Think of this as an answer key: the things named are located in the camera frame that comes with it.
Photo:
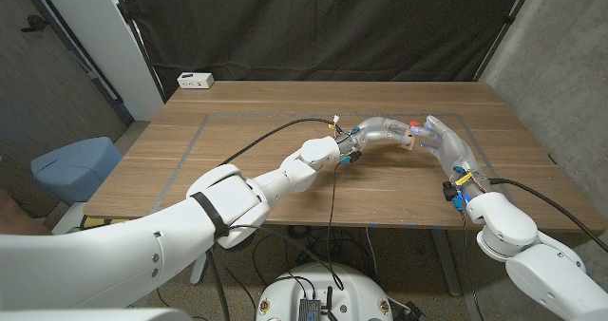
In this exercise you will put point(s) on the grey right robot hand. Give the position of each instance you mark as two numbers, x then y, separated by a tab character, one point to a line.
453	147

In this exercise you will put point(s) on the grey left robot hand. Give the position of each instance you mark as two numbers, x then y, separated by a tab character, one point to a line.
375	130

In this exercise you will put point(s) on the blue padded stool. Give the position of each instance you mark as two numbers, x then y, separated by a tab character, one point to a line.
76	166

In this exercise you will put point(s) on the small wooden block with holes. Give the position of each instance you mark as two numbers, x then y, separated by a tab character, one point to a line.
409	139

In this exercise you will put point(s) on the grey electronics module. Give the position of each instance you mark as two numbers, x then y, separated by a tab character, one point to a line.
309	310

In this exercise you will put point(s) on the black backdrop stand pole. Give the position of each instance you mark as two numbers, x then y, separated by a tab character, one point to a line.
506	24
140	45

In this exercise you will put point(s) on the person's bare leg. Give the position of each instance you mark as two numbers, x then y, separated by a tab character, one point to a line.
16	216

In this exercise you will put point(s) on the white power strip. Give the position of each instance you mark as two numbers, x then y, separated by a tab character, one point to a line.
195	80

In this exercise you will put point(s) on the black curtain backdrop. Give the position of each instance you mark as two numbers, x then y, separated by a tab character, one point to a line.
323	26

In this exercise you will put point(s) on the grey table leg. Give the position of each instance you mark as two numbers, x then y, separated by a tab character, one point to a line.
446	264

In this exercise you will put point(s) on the black round floor fan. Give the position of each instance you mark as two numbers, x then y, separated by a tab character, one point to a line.
247	244

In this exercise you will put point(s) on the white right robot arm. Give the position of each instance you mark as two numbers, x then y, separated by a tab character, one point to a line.
537	264

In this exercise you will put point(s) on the white cabinet panel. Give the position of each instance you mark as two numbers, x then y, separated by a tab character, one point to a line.
104	41

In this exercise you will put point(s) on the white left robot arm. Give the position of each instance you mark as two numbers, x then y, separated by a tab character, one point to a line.
166	250

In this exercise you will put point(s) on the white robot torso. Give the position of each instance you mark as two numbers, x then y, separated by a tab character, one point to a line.
347	288

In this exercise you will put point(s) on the white table leg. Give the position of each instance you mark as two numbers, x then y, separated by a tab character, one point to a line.
199	268

